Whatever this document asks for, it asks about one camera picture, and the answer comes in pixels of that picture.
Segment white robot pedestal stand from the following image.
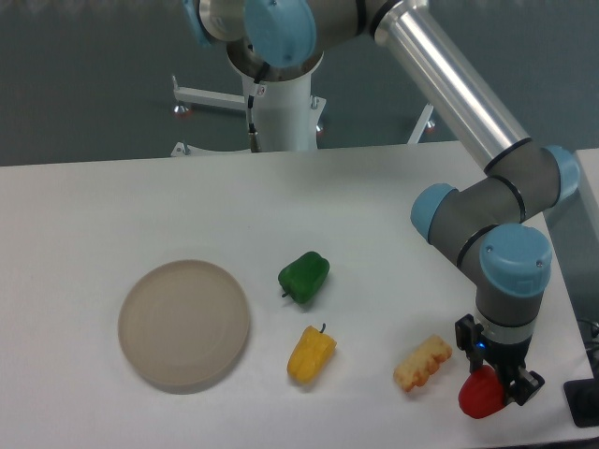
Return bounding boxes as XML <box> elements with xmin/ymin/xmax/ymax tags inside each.
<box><xmin>172</xmin><ymin>38</ymin><xmax>435</xmax><ymax>153</ymax></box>

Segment yellow bell pepper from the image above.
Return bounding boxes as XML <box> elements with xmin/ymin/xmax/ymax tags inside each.
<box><xmin>286</xmin><ymin>323</ymin><xmax>337</xmax><ymax>385</ymax></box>

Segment green bell pepper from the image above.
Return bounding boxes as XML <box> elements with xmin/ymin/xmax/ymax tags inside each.
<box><xmin>277</xmin><ymin>251</ymin><xmax>330</xmax><ymax>305</ymax></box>

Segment beige round plate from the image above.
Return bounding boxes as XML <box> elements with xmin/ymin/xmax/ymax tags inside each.
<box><xmin>118</xmin><ymin>260</ymin><xmax>251</xmax><ymax>395</ymax></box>

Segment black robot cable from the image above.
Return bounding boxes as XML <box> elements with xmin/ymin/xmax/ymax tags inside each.
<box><xmin>245</xmin><ymin>61</ymin><xmax>271</xmax><ymax>153</ymax></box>

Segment yellow waffle toy food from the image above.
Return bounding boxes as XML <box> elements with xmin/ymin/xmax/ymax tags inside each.
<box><xmin>393</xmin><ymin>335</ymin><xmax>453</xmax><ymax>393</ymax></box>

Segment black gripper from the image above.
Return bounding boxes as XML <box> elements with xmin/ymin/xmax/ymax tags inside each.
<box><xmin>455</xmin><ymin>314</ymin><xmax>546</xmax><ymax>406</ymax></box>

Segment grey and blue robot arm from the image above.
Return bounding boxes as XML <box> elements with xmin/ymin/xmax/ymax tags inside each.
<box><xmin>183</xmin><ymin>1</ymin><xmax>579</xmax><ymax>404</ymax></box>

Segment red bell pepper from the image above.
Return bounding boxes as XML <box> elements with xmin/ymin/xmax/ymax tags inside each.
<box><xmin>458</xmin><ymin>365</ymin><xmax>506</xmax><ymax>419</ymax></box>

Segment black device at table edge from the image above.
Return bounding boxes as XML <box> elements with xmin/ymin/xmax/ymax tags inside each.
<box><xmin>563</xmin><ymin>379</ymin><xmax>598</xmax><ymax>428</ymax></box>

